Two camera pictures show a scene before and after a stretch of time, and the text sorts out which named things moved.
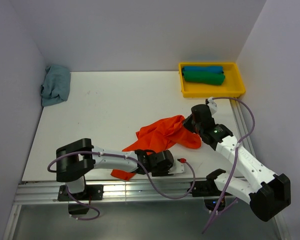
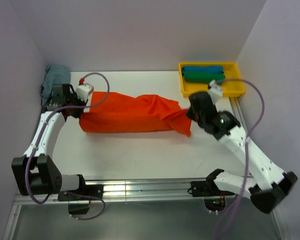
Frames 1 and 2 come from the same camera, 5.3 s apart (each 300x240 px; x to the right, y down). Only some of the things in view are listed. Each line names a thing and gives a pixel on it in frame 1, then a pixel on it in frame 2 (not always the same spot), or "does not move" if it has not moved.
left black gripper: [164, 172] -> [75, 97]
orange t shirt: [158, 136] -> [116, 112]
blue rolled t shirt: [208, 69] does not move
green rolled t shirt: [207, 77] does not move
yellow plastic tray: [233, 86] does not move
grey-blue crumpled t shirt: [55, 88] does not move
